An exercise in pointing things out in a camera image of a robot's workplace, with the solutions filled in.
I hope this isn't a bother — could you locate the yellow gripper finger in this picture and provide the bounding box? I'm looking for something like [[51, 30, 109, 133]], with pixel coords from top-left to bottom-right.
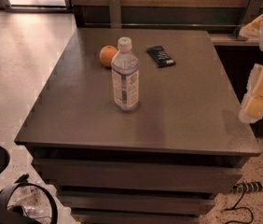
[[239, 63, 263, 123], [239, 14, 263, 38]]

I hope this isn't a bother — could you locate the dark blue snack bar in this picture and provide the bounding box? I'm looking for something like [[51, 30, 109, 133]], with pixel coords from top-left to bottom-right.
[[146, 46, 175, 68]]

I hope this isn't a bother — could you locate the white power strip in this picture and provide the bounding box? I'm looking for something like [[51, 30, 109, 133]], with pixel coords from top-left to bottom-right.
[[230, 181, 263, 194]]

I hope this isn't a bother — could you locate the dark grey drawer cabinet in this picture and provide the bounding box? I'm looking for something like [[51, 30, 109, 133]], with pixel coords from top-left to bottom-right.
[[16, 28, 260, 224]]

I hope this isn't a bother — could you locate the clear plastic water bottle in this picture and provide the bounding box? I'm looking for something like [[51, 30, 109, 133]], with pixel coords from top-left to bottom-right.
[[111, 37, 140, 111]]

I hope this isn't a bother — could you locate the orange fruit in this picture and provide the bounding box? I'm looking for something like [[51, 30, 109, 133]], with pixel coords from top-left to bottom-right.
[[99, 46, 118, 67]]

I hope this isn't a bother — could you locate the right metal shelf bracket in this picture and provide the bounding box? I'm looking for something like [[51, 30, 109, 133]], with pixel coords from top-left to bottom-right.
[[233, 0, 263, 41]]

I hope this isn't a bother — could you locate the metal shelf bracket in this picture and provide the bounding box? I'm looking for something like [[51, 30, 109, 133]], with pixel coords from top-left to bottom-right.
[[108, 0, 122, 28], [233, 0, 263, 41]]

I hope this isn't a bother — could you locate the black power cable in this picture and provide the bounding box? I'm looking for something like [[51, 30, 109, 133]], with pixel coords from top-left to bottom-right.
[[223, 189, 255, 224]]

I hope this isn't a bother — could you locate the left metal shelf bracket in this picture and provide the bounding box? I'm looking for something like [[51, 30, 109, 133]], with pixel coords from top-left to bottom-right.
[[108, 0, 122, 28]]

